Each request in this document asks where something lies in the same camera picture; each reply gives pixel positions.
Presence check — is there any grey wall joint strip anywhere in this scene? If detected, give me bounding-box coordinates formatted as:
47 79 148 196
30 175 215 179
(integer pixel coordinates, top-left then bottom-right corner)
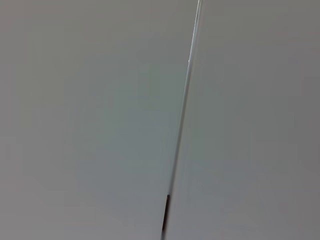
159 0 204 240

